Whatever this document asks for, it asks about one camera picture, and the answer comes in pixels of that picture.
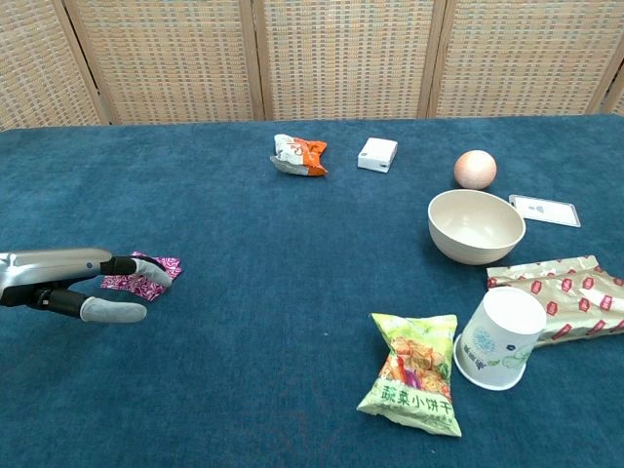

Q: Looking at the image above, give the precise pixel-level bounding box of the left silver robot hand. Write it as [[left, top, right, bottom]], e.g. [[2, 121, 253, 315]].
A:
[[0, 247, 175, 325]]

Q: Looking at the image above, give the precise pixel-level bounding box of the white badge card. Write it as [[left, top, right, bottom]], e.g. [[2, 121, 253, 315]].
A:
[[508, 194, 582, 229]]

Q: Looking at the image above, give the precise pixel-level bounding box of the orange white snack bag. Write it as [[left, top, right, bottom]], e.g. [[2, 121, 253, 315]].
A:
[[269, 134, 329, 177]]

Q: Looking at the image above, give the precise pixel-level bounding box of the pink patterned packet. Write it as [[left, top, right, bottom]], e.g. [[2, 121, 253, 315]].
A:
[[99, 251, 183, 302]]

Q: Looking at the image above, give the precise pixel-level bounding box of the woven rattan screen panel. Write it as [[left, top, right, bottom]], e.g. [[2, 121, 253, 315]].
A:
[[62, 0, 267, 126], [0, 0, 111, 131], [597, 62, 624, 117], [251, 0, 448, 122], [428, 0, 624, 119]]

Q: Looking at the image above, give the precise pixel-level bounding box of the white paper cup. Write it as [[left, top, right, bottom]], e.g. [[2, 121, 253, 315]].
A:
[[452, 286, 548, 392]]

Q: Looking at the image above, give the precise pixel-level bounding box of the beige bowl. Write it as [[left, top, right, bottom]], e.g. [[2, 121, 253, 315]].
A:
[[427, 189, 527, 266]]

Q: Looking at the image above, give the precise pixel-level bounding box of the gold red snack bag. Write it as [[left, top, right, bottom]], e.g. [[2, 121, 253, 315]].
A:
[[486, 253, 624, 348]]

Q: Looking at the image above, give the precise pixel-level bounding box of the blue carpet table cover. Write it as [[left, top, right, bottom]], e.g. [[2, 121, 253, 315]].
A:
[[0, 112, 624, 468]]

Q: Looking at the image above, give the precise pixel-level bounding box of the green vegetable biscuit bag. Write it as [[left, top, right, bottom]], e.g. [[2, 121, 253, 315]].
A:
[[356, 312, 463, 439]]

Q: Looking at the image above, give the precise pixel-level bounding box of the peach coloured ball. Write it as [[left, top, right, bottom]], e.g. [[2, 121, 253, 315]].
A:
[[453, 149, 498, 191]]

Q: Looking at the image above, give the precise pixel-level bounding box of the small white box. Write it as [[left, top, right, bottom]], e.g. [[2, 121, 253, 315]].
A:
[[356, 136, 399, 174]]

